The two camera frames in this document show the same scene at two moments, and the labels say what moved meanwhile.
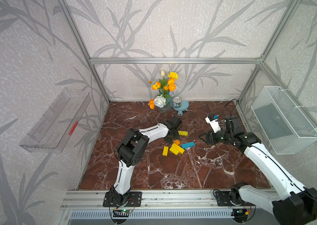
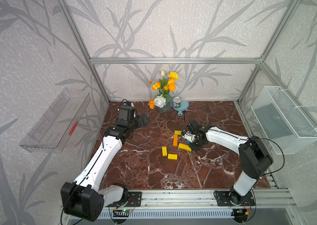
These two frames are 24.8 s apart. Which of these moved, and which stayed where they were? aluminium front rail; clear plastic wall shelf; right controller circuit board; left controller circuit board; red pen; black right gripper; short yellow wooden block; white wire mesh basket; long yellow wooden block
Moved: black right gripper; short yellow wooden block; long yellow wooden block
Stayed: white wire mesh basket; red pen; right controller circuit board; clear plastic wall shelf; left controller circuit board; aluminium front rail
